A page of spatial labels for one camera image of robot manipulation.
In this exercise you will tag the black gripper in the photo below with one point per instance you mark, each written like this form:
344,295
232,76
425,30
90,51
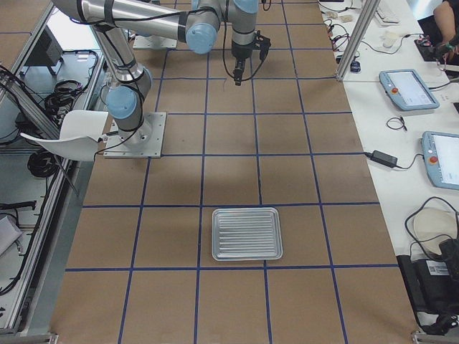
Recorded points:
240,51

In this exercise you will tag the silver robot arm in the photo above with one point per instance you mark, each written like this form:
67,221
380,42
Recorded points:
198,28
131,86

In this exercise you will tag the silver ribbed metal tray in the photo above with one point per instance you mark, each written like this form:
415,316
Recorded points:
243,234

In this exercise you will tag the white paper cup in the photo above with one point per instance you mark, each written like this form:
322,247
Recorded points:
389,38

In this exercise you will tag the far blue teach pendant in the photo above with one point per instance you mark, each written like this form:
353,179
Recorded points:
407,90

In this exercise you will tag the blue teach pendant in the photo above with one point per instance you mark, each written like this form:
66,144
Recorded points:
440,151
407,90

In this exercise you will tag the white plastic chair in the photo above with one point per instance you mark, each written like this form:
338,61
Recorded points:
80,133

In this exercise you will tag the black power adapter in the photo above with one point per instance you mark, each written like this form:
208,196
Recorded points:
382,158

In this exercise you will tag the near blue teach pendant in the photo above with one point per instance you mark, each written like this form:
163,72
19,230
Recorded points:
440,151

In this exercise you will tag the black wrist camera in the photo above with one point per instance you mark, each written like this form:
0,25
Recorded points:
261,44

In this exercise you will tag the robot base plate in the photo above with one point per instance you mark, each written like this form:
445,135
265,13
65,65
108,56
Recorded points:
146,142
154,43

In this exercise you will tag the aluminium frame post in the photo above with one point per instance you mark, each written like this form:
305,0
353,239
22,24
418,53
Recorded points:
367,12

